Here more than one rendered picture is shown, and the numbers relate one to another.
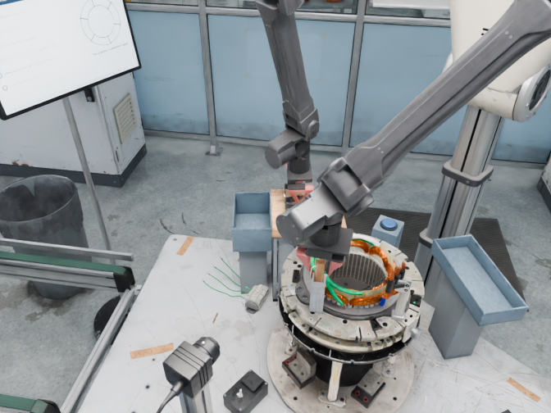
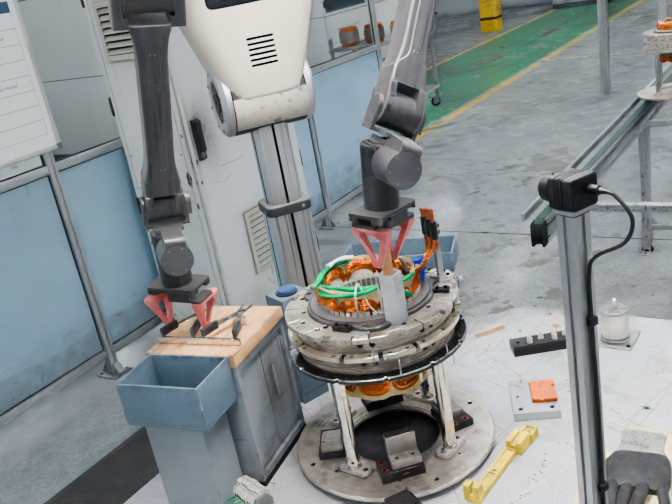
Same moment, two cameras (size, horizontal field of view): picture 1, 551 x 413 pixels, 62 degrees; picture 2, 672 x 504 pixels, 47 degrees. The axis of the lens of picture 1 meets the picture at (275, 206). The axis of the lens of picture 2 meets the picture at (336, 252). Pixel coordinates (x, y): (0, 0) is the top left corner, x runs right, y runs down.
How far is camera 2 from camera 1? 102 cm
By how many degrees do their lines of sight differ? 56
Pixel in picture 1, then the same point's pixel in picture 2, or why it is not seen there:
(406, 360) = not seen: hidden behind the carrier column
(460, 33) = (226, 54)
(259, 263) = (226, 440)
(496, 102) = (292, 102)
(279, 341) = (343, 481)
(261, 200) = (148, 374)
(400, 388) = (459, 396)
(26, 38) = not seen: outside the picture
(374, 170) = (420, 71)
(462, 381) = (465, 362)
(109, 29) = not seen: outside the picture
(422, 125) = (429, 14)
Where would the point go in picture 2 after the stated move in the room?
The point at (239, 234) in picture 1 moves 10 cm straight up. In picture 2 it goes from (205, 392) to (191, 340)
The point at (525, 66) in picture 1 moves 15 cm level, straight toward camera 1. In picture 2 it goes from (300, 55) to (341, 53)
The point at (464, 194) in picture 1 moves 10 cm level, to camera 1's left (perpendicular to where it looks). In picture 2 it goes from (306, 222) to (287, 238)
